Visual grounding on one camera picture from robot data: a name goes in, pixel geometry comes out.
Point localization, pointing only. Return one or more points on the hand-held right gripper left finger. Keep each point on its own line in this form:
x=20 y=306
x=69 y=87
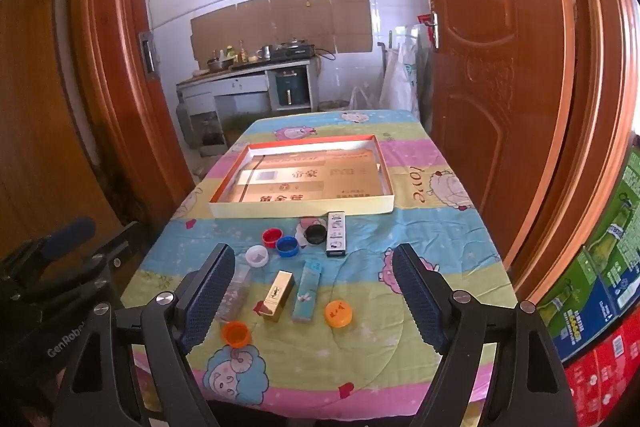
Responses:
x=210 y=297

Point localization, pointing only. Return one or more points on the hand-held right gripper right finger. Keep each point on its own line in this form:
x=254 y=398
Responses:
x=415 y=302

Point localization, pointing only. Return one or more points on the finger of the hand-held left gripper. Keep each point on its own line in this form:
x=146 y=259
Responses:
x=70 y=234
x=117 y=247

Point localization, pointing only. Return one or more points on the clear plastic box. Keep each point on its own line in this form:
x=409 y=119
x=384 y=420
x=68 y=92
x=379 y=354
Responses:
x=240 y=287

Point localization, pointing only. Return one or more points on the tall orange bottle cap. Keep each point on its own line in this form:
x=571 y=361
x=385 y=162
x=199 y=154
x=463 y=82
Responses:
x=236 y=334

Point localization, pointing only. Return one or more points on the white bottle cap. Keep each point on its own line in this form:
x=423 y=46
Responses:
x=256 y=256

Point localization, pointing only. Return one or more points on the gold rectangular box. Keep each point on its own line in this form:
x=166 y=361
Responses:
x=277 y=294

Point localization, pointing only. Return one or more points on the red bottle cap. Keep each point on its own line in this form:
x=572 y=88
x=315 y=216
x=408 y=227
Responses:
x=270 y=237

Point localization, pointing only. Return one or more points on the teal rectangular box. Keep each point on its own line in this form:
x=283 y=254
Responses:
x=306 y=292

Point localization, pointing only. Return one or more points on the white rectangular box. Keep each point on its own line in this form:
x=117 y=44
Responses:
x=336 y=234

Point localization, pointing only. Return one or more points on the shallow cardboard box tray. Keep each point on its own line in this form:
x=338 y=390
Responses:
x=300 y=187

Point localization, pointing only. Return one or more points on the cartoon printed tablecloth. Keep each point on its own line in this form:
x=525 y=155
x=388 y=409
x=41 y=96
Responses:
x=350 y=357

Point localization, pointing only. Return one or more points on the blue bottle cap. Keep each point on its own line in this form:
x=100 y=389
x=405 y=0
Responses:
x=287 y=246

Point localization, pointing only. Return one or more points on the black bottle cap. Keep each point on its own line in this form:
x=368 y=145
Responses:
x=316 y=234

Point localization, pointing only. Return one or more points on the green beer cartons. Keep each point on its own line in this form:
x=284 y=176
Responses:
x=600 y=267

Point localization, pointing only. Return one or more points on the metal door strike plate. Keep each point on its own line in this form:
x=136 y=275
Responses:
x=149 y=57

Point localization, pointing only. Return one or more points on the white kitchen counter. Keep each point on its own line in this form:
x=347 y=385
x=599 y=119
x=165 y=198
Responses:
x=240 y=84

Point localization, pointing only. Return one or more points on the red carton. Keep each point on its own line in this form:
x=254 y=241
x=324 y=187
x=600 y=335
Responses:
x=605 y=377

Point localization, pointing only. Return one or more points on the metal bowl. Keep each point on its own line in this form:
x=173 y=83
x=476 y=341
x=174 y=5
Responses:
x=220 y=65

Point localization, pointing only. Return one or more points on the small white plastic bag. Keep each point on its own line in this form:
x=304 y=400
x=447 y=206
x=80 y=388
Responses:
x=362 y=99

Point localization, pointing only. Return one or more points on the wooden door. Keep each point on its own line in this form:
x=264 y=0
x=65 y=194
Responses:
x=500 y=107

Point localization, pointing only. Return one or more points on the teal air fryer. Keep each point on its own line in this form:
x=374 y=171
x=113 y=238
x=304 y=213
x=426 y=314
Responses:
x=290 y=89

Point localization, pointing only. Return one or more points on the large white plastic bag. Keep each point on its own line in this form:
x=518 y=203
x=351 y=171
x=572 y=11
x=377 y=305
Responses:
x=400 y=79

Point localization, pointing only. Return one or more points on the green condiment bottle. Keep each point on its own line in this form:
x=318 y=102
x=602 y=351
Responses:
x=230 y=53

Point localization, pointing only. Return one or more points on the dark condiment bottle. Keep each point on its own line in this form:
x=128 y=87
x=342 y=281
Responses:
x=242 y=52

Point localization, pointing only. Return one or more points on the black gas stove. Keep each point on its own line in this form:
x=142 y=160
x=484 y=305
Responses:
x=295 y=49

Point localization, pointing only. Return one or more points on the red ribbon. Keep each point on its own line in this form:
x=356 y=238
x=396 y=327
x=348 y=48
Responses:
x=422 y=17

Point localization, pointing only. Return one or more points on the wooden door frame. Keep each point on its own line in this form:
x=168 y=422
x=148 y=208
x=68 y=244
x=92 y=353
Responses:
x=115 y=57

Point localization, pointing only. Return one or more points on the cardboard sheets on wall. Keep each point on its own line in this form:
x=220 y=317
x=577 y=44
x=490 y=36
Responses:
x=300 y=17

